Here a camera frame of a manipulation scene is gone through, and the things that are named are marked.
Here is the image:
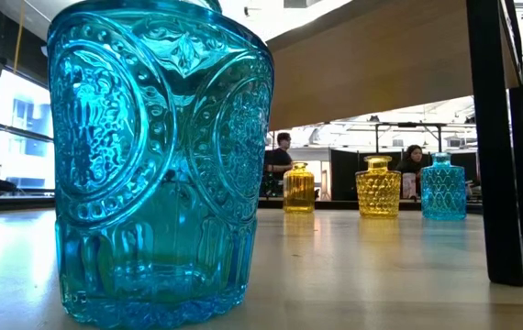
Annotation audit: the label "yellow ribbed glass vase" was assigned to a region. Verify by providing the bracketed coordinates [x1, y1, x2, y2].
[283, 160, 316, 215]

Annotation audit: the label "yellow dimpled glass vase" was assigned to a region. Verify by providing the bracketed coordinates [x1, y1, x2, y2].
[355, 155, 403, 219]

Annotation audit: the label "teal diamond-pattern glass vase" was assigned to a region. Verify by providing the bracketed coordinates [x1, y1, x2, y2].
[419, 151, 468, 222]

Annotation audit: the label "wooden shelf with black legs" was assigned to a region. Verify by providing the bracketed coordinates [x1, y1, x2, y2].
[264, 0, 523, 288]

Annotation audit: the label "black partition panels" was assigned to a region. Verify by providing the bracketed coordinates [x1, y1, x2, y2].
[329, 149, 478, 202]

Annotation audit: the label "teal embossed round glass vase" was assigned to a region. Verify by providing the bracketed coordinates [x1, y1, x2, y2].
[46, 0, 275, 330]

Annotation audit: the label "white cylindrical container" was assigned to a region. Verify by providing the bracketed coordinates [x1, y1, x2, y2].
[401, 171, 419, 201]

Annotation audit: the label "black aluminium table frame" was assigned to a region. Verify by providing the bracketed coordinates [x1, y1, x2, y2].
[0, 194, 523, 221]

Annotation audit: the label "black background rig frame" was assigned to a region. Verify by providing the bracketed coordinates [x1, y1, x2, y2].
[373, 121, 449, 155]

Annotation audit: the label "yellow hanging strap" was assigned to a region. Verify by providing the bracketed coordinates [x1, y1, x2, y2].
[12, 0, 27, 74]

